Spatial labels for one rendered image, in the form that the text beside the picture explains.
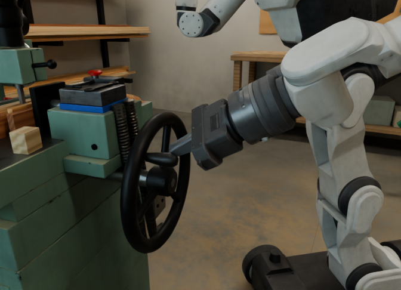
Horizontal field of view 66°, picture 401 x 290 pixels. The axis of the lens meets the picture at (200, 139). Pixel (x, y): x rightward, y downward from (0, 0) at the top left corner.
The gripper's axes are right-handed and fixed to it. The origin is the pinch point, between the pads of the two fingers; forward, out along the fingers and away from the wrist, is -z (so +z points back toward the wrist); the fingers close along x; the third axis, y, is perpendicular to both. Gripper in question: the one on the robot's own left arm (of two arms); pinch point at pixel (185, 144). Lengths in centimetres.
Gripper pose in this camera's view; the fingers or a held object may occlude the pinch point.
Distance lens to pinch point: 53.3
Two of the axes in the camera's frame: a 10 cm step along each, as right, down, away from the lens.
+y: -5.7, -5.2, -6.4
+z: 8.2, -3.8, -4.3
